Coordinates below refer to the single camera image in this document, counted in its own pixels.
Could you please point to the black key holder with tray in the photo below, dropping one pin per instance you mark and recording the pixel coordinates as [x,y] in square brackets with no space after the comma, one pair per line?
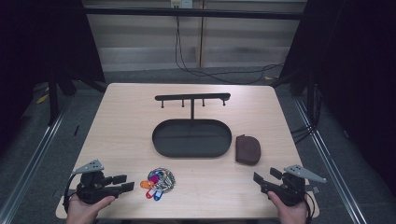
[190,140]

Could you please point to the black curtain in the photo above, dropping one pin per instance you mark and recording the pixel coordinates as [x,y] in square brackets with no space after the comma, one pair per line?
[358,77]
[37,46]

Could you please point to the metal floor rail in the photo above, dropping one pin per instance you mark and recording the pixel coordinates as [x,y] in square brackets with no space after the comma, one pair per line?
[330,168]
[34,161]

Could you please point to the black stand post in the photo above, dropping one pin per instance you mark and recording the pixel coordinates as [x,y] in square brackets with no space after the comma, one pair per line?
[53,102]

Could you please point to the brown zip pouch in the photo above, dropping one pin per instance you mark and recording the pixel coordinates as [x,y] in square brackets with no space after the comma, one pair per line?
[247,150]

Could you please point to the white wall socket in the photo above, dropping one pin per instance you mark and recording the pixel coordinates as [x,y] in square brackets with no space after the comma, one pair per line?
[181,3]

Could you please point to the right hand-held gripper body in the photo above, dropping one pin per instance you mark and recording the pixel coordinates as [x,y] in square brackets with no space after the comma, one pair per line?
[292,189]

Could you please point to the person's right hand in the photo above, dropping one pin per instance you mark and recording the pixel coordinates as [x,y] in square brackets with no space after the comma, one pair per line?
[291,214]

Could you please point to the yellow floor tape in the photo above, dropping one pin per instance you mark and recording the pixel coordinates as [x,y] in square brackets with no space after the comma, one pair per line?
[42,98]

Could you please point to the person's left hand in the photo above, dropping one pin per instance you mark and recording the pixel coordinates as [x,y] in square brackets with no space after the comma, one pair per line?
[84,213]

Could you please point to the black horizontal frame bar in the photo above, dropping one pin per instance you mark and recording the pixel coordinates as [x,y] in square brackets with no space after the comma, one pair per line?
[186,13]

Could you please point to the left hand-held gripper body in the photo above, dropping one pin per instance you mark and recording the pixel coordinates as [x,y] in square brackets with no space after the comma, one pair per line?
[93,189]

